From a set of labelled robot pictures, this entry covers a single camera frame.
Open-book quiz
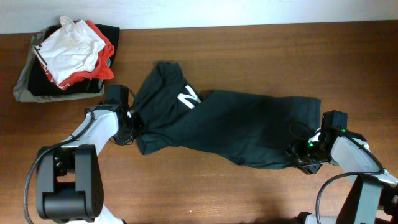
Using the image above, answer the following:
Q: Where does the white folded garment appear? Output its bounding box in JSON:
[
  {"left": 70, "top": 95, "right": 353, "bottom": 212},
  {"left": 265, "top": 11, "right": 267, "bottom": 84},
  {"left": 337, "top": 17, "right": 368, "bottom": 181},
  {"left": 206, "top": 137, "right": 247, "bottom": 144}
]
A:
[{"left": 33, "top": 16, "right": 106, "bottom": 87}]

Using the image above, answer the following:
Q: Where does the grey folded garment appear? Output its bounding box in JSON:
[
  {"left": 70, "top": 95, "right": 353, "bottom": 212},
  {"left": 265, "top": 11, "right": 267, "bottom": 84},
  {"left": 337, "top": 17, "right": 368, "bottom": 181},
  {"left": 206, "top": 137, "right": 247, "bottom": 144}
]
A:
[{"left": 12, "top": 26, "right": 104, "bottom": 103}]

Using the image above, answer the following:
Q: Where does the red folded garment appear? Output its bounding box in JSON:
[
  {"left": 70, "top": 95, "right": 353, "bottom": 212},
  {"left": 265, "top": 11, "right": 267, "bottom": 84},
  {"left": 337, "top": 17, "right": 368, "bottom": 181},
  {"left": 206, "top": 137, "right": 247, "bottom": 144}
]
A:
[{"left": 45, "top": 20, "right": 116, "bottom": 90}]

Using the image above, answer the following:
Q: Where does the dark green t-shirt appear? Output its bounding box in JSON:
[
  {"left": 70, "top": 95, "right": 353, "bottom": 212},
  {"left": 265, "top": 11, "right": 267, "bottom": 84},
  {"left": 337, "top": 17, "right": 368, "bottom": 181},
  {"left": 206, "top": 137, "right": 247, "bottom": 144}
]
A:
[{"left": 133, "top": 62, "right": 321, "bottom": 169}]

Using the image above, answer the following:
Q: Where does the black folded garment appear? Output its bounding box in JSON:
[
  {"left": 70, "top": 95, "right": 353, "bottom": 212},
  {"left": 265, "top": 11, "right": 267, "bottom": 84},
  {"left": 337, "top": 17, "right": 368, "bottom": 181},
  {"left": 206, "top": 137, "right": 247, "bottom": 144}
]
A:
[{"left": 27, "top": 24, "right": 121, "bottom": 96}]

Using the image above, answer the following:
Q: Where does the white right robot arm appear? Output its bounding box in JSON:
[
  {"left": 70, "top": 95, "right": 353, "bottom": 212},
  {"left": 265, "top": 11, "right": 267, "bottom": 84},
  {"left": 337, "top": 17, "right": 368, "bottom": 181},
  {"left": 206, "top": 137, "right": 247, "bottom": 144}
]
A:
[{"left": 287, "top": 128, "right": 397, "bottom": 224}]

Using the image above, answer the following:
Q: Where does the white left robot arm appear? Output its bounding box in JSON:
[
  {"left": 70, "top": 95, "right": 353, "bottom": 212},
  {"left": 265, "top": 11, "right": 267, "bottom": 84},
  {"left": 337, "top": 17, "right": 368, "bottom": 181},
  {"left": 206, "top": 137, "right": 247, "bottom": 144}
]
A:
[{"left": 34, "top": 104, "right": 143, "bottom": 223}]

